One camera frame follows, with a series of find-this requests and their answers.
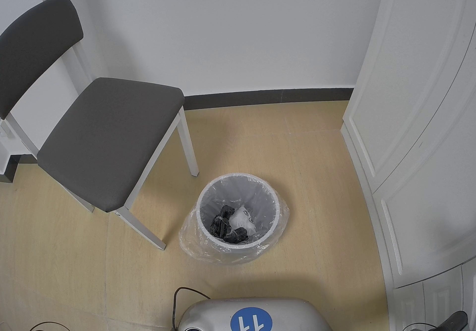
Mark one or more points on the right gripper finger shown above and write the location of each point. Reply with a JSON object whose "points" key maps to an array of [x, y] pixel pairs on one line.
{"points": [[456, 320]]}

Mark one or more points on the clear plastic bag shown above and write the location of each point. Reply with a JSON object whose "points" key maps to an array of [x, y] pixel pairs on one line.
{"points": [[189, 236]]}

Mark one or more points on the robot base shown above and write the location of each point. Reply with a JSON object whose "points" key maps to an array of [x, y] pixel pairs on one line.
{"points": [[256, 314]]}

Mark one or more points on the white trash bin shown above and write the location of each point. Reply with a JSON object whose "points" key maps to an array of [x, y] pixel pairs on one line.
{"points": [[238, 246]]}

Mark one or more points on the crumpled black plastic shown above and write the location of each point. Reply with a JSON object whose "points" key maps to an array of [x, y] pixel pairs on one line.
{"points": [[221, 221], [236, 236]]}

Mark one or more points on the white printed wrapper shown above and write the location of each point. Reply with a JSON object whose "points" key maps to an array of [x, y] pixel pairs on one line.
{"points": [[243, 220]]}

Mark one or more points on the white wardrobe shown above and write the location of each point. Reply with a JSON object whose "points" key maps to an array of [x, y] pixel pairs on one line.
{"points": [[416, 62]]}

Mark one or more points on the grey chair with white legs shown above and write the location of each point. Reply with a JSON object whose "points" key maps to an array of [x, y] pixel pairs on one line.
{"points": [[111, 129]]}

